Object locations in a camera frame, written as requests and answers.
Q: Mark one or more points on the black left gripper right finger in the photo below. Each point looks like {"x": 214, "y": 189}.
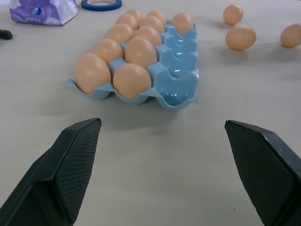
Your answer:
{"x": 263, "y": 169}

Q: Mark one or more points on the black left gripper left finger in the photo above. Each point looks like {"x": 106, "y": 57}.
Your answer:
{"x": 58, "y": 169}

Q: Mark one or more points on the blue egg tray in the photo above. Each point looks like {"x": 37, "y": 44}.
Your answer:
{"x": 175, "y": 70}

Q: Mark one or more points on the brown egg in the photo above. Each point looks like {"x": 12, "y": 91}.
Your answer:
{"x": 120, "y": 33}
{"x": 131, "y": 80}
{"x": 152, "y": 23}
{"x": 291, "y": 35}
{"x": 128, "y": 21}
{"x": 182, "y": 23}
{"x": 108, "y": 50}
{"x": 134, "y": 14}
{"x": 140, "y": 50}
{"x": 232, "y": 14}
{"x": 91, "y": 72}
{"x": 240, "y": 37}
{"x": 148, "y": 35}
{"x": 157, "y": 15}

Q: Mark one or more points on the black object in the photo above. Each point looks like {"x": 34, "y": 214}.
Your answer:
{"x": 5, "y": 34}

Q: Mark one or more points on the purple tissue pack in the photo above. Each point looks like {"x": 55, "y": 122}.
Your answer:
{"x": 42, "y": 11}

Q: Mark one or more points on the blue tape roll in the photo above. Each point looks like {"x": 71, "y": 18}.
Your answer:
{"x": 101, "y": 4}

